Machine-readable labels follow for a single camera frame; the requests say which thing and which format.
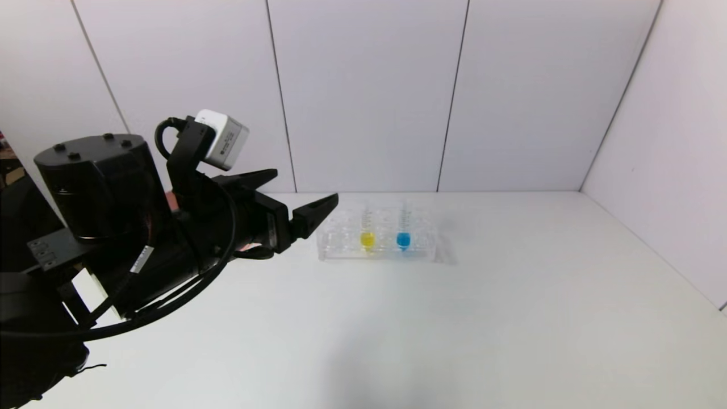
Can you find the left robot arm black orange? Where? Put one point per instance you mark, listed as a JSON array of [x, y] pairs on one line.
[[102, 187]]

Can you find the clear acrylic test tube rack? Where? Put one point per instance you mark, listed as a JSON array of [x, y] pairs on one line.
[[423, 244]]

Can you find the test tube with yellow pigment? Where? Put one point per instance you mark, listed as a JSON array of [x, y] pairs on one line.
[[367, 240]]

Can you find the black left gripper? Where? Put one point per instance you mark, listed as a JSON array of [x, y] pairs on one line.
[[276, 228]]

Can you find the test tube with blue pigment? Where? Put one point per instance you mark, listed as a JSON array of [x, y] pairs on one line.
[[403, 240]]

